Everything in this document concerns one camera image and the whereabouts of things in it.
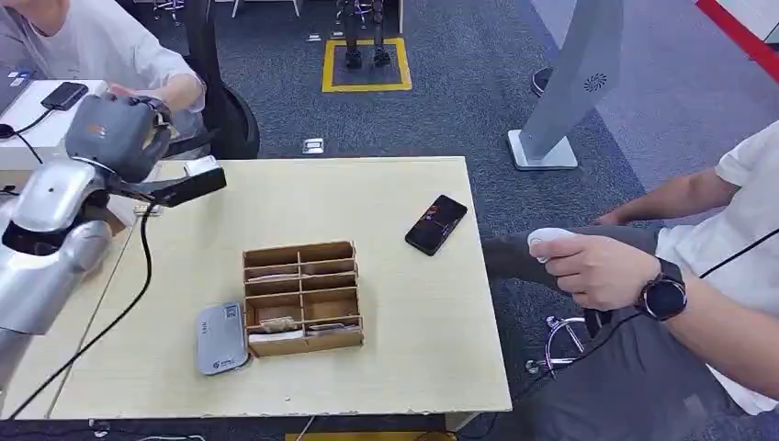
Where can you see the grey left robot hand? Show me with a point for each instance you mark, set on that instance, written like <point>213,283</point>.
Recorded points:
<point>115,137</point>

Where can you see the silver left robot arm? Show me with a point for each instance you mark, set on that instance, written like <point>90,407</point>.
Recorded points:
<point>48,201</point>

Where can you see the person's hand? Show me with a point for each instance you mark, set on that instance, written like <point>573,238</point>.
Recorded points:
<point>599,271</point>
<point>125,91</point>
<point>610,218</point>

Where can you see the person across desk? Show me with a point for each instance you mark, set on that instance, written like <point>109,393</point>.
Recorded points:
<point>91,48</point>

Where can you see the grey laptop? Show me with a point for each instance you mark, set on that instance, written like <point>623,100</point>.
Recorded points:
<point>11,91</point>

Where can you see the black office chair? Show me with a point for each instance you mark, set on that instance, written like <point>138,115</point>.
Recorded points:
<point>231,122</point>

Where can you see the silver floor socket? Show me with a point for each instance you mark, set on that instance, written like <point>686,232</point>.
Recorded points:
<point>313,146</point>

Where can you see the grey flat device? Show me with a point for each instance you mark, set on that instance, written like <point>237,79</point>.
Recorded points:
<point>220,338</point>

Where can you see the white card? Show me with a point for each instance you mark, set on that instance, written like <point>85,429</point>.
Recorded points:
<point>274,336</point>

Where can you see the wooden card box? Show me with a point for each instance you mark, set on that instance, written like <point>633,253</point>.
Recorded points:
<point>277,347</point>

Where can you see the white and black humanoid robot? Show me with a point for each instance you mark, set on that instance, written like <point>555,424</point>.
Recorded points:
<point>364,30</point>

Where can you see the grey card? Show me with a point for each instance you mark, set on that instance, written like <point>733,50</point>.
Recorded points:
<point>331,327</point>

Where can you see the black smartphone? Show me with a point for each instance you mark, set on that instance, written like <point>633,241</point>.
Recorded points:
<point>436,225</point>

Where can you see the pale wooden desk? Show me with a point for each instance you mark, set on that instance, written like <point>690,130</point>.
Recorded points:
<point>365,365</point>

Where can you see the black shoe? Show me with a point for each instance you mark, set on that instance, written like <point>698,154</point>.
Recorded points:
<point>541,82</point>

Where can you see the white handheld remote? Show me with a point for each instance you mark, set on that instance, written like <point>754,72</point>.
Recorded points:
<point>545,237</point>

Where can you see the grey and white stand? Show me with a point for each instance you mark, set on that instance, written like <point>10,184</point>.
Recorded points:
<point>578,67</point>

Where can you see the chrome chair base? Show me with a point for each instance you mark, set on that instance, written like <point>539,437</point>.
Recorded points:
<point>557,341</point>

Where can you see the person's right hand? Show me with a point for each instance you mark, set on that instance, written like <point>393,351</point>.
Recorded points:
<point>610,218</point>

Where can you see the person's left hand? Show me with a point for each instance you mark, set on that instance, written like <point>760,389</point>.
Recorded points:
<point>599,271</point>

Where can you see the black wristwatch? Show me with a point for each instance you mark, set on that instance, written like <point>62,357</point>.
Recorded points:
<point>663,297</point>

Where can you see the person beside desk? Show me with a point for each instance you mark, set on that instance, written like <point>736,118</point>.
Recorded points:
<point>724,341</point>

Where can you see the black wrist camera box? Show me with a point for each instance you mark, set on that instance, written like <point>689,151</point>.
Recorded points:
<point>191,182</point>

